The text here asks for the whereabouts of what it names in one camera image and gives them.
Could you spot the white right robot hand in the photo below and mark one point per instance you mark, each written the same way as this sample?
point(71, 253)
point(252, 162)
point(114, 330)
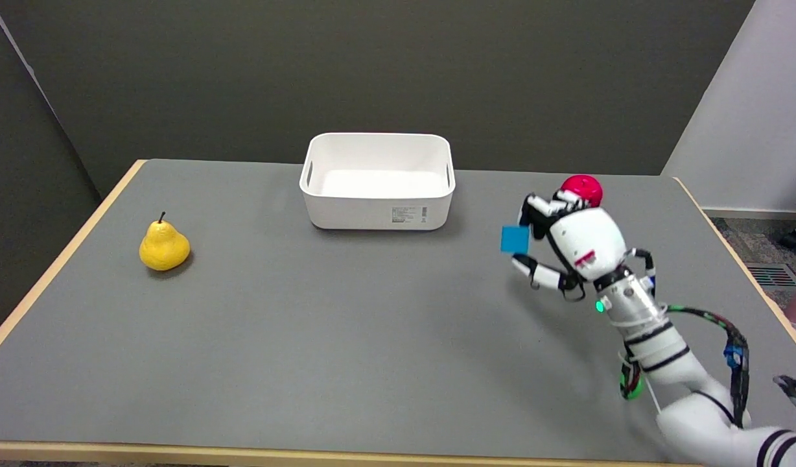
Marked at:
point(583, 243)

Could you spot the blue cube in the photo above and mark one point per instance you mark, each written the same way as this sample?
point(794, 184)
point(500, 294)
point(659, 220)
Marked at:
point(515, 239)

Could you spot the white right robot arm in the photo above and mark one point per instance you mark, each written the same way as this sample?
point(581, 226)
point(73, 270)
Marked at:
point(677, 370)

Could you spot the red apple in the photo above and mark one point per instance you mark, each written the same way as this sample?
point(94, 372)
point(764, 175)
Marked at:
point(584, 188)

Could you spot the floor vent grille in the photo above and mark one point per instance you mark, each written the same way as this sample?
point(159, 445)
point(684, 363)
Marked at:
point(772, 275)

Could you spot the white plastic storage bin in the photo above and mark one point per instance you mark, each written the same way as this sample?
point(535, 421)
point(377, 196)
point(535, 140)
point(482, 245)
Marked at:
point(377, 185)

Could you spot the yellow pear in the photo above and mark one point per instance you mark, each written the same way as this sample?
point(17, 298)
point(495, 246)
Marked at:
point(164, 245)

